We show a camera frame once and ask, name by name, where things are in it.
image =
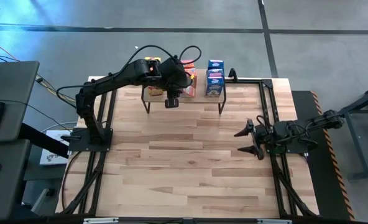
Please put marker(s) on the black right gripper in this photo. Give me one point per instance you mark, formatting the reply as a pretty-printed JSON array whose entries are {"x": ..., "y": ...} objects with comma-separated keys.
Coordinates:
[{"x": 266, "y": 137}]

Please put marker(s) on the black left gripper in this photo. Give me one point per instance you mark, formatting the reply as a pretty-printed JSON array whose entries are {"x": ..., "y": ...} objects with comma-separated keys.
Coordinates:
[{"x": 176, "y": 88}]

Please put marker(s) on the yellow Corn Pops cereal box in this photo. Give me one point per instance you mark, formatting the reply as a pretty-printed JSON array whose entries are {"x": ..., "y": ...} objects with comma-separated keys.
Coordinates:
[
  {"x": 155, "y": 91},
  {"x": 153, "y": 59}
]

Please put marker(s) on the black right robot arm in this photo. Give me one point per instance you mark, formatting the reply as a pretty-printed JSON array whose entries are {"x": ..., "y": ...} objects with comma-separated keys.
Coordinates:
[{"x": 296, "y": 132}]

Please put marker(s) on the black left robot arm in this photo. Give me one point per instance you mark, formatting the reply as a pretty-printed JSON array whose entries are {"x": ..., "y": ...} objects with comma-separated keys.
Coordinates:
[{"x": 115, "y": 79}]

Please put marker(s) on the black table clamp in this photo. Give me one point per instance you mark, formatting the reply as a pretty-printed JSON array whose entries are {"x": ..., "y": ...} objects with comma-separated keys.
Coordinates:
[{"x": 232, "y": 74}]

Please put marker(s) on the black mat with hazard stripes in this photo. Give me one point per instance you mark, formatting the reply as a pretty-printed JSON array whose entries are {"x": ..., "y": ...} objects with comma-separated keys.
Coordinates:
[{"x": 327, "y": 186}]

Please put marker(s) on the black metal stand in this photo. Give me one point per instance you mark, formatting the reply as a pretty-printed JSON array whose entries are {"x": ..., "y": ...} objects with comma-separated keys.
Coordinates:
[{"x": 355, "y": 143}]

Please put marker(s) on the white printed box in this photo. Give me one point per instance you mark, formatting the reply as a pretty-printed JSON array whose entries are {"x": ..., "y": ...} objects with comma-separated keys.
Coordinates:
[{"x": 53, "y": 155}]

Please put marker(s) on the grey desk with keyboard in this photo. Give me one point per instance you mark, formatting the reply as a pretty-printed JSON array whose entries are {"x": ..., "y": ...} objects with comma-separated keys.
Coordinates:
[{"x": 13, "y": 90}]

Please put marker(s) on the grey desk with knob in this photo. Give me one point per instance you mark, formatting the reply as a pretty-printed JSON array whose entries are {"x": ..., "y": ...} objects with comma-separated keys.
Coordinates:
[{"x": 7, "y": 193}]

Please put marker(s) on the wooden shelf with black frame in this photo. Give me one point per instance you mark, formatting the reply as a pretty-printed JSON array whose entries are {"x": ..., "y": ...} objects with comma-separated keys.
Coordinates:
[{"x": 202, "y": 100}]

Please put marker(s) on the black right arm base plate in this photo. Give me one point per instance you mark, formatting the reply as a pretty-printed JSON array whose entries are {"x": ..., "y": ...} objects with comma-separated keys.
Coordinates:
[{"x": 291, "y": 151}]

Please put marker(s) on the black aluminium table frame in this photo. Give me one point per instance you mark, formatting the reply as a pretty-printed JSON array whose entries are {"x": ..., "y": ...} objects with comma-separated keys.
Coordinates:
[{"x": 249, "y": 81}]

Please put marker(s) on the silver metal bracket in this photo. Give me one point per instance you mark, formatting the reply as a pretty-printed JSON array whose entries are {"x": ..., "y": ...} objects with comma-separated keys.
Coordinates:
[
  {"x": 100, "y": 220},
  {"x": 274, "y": 221}
]

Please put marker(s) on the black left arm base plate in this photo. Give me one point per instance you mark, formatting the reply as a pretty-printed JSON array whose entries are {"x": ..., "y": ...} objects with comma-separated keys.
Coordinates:
[{"x": 81, "y": 143}]

